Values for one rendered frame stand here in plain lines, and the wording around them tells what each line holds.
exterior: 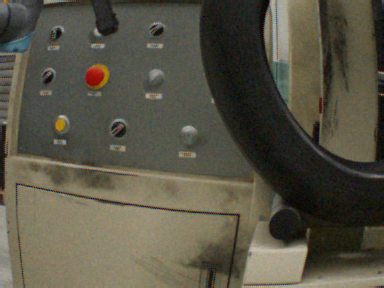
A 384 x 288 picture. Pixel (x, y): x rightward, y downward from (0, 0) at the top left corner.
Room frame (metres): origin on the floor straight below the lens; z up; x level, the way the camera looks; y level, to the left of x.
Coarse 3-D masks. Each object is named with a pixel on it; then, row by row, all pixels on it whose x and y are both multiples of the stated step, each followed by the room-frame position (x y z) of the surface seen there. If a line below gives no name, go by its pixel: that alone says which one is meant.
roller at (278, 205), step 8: (280, 200) 1.52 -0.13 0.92; (272, 208) 1.54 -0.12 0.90; (280, 208) 1.40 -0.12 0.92; (288, 208) 1.38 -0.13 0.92; (296, 208) 1.44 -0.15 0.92; (272, 216) 1.39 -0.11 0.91; (280, 216) 1.38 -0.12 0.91; (288, 216) 1.37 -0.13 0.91; (296, 216) 1.38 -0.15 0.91; (272, 224) 1.38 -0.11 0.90; (280, 224) 1.38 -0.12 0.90; (288, 224) 1.37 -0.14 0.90; (296, 224) 1.37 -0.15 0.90; (272, 232) 1.38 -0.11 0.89; (280, 232) 1.37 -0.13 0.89; (288, 232) 1.37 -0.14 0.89
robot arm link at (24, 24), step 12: (12, 0) 1.52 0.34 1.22; (24, 0) 1.50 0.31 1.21; (36, 0) 1.51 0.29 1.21; (12, 12) 1.46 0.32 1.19; (24, 12) 1.49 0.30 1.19; (36, 12) 1.52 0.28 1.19; (12, 24) 1.47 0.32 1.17; (24, 24) 1.50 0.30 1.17; (36, 24) 1.54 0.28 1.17; (12, 36) 1.49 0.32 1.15; (24, 36) 1.51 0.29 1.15; (0, 48) 1.51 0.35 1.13; (12, 48) 1.51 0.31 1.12; (24, 48) 1.52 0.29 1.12
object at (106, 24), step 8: (96, 0) 1.50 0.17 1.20; (104, 0) 1.50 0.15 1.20; (96, 8) 1.50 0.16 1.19; (104, 8) 1.50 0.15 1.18; (112, 8) 1.53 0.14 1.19; (96, 16) 1.50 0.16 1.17; (104, 16) 1.50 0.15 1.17; (112, 16) 1.50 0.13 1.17; (96, 24) 1.51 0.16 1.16; (104, 24) 1.50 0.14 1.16; (112, 24) 1.49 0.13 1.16; (104, 32) 1.50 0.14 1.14; (112, 32) 1.51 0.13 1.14
